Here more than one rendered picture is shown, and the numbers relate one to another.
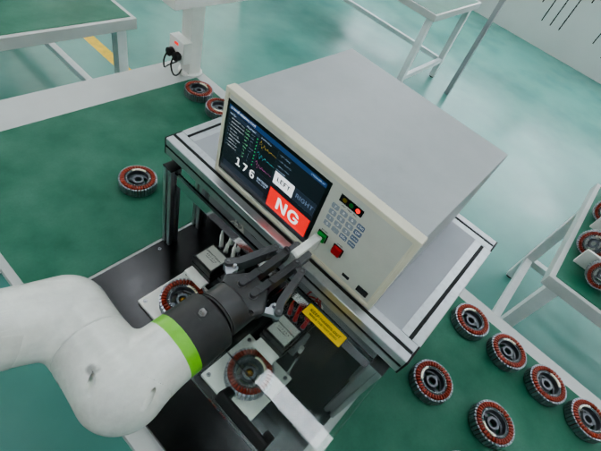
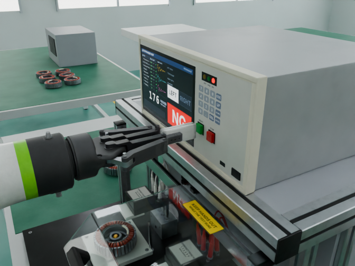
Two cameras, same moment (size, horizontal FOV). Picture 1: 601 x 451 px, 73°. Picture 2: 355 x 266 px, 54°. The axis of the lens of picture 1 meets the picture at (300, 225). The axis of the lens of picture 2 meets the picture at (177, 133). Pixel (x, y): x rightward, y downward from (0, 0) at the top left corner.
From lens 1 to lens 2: 0.45 m
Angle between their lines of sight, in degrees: 36
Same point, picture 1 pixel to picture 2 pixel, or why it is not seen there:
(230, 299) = (80, 136)
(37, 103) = (73, 127)
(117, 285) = (72, 226)
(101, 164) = not seen: hidden behind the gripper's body
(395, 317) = (277, 203)
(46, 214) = not seen: hidden behind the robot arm
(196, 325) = (38, 142)
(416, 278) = (316, 180)
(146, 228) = (112, 195)
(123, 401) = not seen: outside the picture
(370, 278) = (237, 152)
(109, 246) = (80, 203)
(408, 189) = (265, 61)
